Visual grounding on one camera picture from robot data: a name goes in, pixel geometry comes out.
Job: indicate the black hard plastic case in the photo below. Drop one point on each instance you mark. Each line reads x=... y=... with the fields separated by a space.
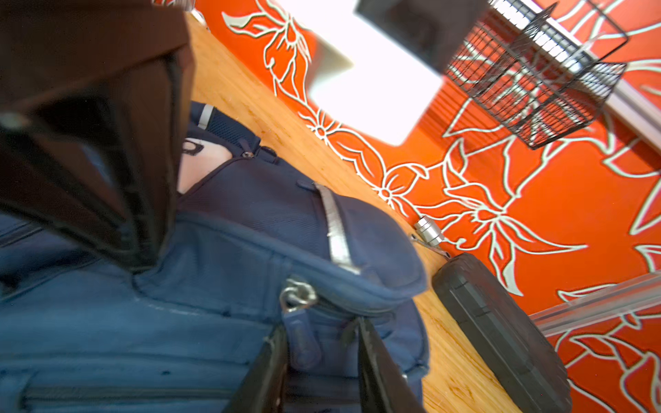
x=511 y=345

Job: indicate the black wire wall basket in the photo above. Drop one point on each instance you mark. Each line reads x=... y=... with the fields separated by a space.
x=533 y=76

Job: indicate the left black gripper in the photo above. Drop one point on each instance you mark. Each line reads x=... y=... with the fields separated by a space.
x=95 y=99

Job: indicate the navy blue backpack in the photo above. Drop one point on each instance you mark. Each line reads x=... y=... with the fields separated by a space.
x=256 y=244

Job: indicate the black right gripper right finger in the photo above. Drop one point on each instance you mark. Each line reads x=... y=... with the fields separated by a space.
x=383 y=388

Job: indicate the silver metal socket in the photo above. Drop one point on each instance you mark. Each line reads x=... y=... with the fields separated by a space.
x=429 y=232

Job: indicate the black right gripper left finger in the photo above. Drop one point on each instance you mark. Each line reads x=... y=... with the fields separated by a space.
x=263 y=388

